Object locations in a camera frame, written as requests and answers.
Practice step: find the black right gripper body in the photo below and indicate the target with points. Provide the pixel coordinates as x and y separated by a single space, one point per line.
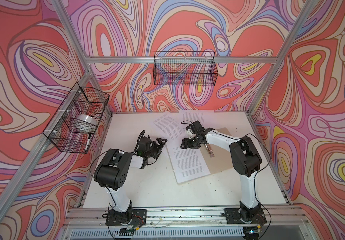
193 142

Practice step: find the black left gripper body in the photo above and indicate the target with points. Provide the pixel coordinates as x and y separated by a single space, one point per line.
152 152

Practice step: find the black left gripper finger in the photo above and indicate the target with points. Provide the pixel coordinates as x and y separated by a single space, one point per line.
156 152
161 141

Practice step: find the printed paper sheet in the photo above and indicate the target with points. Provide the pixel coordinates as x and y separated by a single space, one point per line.
168 125
206 118
187 164

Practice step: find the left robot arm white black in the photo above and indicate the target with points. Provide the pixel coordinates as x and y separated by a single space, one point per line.
111 173

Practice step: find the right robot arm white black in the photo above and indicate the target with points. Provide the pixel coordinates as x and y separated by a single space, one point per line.
245 158

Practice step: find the metal folder fastener clip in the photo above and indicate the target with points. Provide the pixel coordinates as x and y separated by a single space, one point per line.
209 150

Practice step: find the printed paper sheet back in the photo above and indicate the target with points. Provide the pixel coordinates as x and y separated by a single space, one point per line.
206 118

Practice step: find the silver tape roll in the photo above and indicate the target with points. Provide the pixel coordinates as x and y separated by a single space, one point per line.
85 123

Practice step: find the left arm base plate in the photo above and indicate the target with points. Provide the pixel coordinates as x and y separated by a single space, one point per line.
126 216

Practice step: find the black wire basket back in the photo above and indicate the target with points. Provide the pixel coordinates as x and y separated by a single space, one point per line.
184 68

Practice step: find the black wire basket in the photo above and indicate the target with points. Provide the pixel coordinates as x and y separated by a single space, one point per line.
61 131
184 68

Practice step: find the black wire basket left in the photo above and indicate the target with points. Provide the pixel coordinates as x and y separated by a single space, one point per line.
61 131

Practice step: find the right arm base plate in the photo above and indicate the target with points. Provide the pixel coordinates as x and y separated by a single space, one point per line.
242 216

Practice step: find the aluminium front rail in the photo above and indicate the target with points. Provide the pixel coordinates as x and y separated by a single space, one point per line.
278 222

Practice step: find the aluminium frame post right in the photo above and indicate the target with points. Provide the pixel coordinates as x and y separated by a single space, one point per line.
293 33

